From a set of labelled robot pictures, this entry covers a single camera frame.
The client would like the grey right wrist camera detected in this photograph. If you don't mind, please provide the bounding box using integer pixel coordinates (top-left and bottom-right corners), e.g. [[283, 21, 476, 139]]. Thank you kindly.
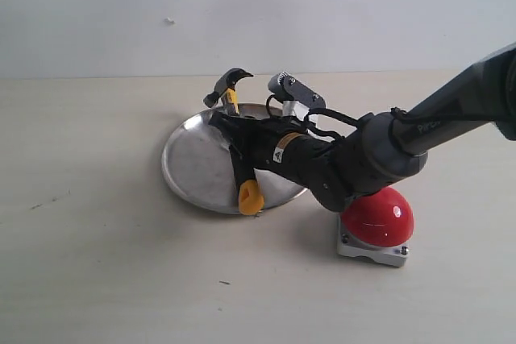
[[268, 72, 327, 121]]

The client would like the round steel plate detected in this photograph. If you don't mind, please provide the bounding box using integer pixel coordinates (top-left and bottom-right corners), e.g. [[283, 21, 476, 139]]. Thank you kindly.
[[161, 103, 307, 215]]

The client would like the yellow black claw hammer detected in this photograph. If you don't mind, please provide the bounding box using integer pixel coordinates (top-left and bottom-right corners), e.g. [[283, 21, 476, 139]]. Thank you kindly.
[[203, 68, 264, 216]]

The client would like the black right camera cable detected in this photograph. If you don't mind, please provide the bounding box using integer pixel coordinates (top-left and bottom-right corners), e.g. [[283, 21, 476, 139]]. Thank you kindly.
[[264, 93, 364, 143]]

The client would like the red dome push button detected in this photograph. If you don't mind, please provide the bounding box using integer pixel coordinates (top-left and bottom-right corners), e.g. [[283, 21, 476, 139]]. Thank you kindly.
[[336, 187, 414, 267]]

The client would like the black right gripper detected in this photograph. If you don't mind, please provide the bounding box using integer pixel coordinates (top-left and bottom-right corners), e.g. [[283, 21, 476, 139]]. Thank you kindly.
[[208, 112, 343, 187]]

